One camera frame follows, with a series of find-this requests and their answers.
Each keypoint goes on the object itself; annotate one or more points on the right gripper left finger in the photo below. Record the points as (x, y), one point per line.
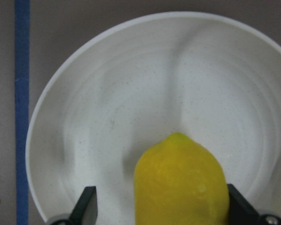
(85, 211)

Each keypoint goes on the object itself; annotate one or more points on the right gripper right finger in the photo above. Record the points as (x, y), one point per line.
(241, 212)

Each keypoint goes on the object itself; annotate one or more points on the yellow lemon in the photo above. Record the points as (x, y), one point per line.
(179, 182)

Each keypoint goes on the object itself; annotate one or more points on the cream round plate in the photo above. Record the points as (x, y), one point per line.
(210, 77)

